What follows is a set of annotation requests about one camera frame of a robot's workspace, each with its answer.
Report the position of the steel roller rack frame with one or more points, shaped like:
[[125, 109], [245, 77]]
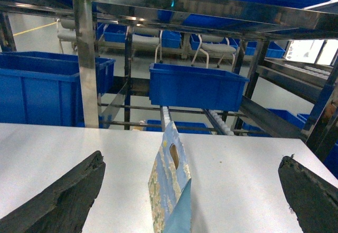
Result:
[[240, 19]]

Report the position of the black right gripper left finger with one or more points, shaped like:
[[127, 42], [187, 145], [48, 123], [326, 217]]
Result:
[[64, 205]]

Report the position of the grey chair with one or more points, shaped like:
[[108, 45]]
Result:
[[66, 32], [214, 44], [149, 37]]

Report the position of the grey chair left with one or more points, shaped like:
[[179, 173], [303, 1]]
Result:
[[66, 32]]

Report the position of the blue bin centre shelf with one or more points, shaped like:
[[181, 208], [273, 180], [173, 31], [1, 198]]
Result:
[[194, 87]]

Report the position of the blue bin left shelf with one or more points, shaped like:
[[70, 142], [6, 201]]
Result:
[[41, 88]]

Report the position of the blue bin shelf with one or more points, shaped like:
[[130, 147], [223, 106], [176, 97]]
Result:
[[194, 87], [41, 88]]

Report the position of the grey chair right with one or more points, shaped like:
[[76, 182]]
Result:
[[214, 44]]

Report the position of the flower print gift bag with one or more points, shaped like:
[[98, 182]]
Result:
[[169, 185]]

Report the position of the grey chair middle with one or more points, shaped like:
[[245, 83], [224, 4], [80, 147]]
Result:
[[149, 37]]

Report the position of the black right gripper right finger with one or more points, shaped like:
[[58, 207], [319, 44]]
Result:
[[313, 199]]

